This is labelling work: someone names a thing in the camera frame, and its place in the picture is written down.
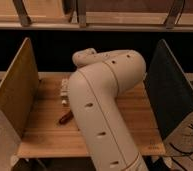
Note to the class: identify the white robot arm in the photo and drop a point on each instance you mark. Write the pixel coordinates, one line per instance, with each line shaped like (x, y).
(92, 90)

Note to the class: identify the white tube bottle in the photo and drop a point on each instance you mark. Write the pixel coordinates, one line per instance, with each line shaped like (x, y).
(64, 92)

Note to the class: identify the right dark side panel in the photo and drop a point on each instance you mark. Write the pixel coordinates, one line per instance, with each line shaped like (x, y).
(168, 89)

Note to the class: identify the left wooden side panel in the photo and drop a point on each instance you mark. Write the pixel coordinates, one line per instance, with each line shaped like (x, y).
(17, 90)

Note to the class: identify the wooden shelf with brackets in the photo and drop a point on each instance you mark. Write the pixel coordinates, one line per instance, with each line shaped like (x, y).
(98, 15)

